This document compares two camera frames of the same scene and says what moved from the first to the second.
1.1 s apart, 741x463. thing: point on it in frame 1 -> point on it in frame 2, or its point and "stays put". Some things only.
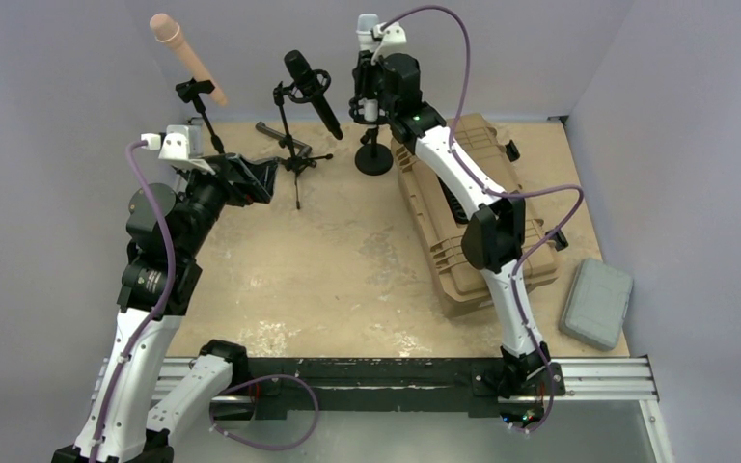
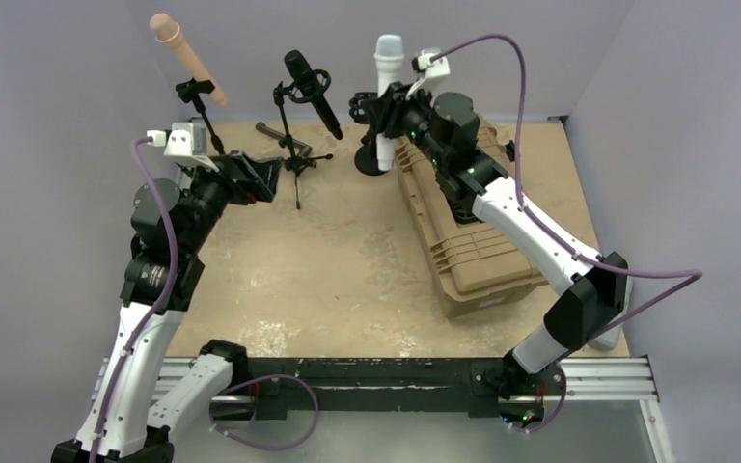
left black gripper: (256, 177) stays put
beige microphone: (167, 31) stays put
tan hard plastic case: (435, 220) stays put
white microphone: (367, 24) -> (389, 52)
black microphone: (303, 75) stays put
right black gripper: (362, 72) -> (386, 110)
